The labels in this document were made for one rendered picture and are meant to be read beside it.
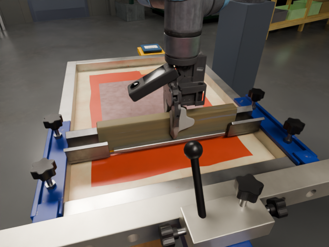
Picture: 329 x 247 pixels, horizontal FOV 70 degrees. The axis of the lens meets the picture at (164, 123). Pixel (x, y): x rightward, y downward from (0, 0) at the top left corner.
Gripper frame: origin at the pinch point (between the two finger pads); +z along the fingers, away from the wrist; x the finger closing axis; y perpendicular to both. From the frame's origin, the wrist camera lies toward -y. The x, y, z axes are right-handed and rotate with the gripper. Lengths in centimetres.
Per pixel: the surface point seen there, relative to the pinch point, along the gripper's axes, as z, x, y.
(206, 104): 5.5, 17.8, 18.8
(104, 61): 2, 57, -13
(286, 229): 101, 10, 81
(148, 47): 4, 77, 11
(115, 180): 5.5, -8.5, -15.3
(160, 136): 0.6, -1.4, -2.9
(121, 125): -4.7, -1.3, -12.1
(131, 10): 77, 570, 72
